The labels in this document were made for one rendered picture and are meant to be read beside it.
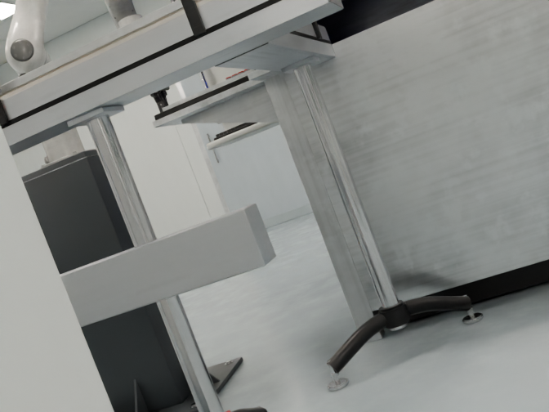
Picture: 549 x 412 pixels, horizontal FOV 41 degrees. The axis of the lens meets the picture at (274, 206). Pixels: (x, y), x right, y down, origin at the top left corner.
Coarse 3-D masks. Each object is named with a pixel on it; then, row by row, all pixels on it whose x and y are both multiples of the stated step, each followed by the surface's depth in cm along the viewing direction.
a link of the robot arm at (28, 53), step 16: (16, 0) 233; (32, 0) 232; (16, 16) 230; (32, 16) 231; (16, 32) 227; (32, 32) 228; (16, 48) 225; (32, 48) 226; (16, 64) 226; (32, 64) 227
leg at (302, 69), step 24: (288, 72) 196; (312, 72) 194; (312, 96) 193; (312, 120) 195; (336, 144) 194; (336, 168) 194; (360, 216) 195; (360, 240) 196; (384, 264) 196; (384, 288) 196
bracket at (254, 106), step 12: (240, 96) 232; (252, 96) 231; (264, 96) 230; (216, 108) 235; (228, 108) 234; (240, 108) 232; (252, 108) 231; (264, 108) 230; (192, 120) 238; (204, 120) 237; (216, 120) 235; (228, 120) 234; (240, 120) 233; (252, 120) 232; (264, 120) 231; (276, 120) 230
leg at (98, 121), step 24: (72, 120) 148; (96, 120) 149; (96, 144) 150; (120, 168) 150; (120, 192) 150; (144, 216) 151; (144, 240) 150; (168, 312) 151; (192, 336) 153; (192, 360) 152; (192, 384) 152; (216, 408) 153
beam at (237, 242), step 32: (224, 224) 143; (256, 224) 144; (128, 256) 150; (160, 256) 148; (192, 256) 146; (224, 256) 144; (256, 256) 142; (96, 288) 153; (128, 288) 151; (160, 288) 149; (192, 288) 147; (96, 320) 155
